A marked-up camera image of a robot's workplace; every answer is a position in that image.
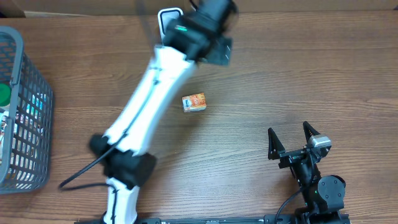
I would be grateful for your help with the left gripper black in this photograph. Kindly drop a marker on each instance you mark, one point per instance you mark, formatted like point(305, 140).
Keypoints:
point(222, 56)

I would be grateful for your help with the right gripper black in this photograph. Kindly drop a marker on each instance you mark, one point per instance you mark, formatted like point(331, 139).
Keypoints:
point(277, 152)

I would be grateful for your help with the orange tissue pack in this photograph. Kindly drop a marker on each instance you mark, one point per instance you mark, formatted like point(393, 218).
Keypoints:
point(196, 102)

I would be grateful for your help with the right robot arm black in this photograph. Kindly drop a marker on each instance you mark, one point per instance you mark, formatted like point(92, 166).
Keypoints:
point(323, 196)

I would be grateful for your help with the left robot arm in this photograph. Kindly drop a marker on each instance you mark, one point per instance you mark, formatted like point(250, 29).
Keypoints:
point(187, 38)

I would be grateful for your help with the white barcode scanner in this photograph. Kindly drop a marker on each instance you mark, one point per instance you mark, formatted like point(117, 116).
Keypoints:
point(165, 16)

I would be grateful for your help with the teal snack packet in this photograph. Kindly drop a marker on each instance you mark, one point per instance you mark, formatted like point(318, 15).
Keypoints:
point(38, 104)

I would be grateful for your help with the grey plastic shopping basket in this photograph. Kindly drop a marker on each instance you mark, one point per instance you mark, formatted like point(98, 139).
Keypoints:
point(25, 141)

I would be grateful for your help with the green bottle cap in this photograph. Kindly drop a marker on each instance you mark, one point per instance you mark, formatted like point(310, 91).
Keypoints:
point(5, 94)

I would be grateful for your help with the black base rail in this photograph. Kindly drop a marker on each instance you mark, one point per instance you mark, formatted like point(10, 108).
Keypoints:
point(266, 219)

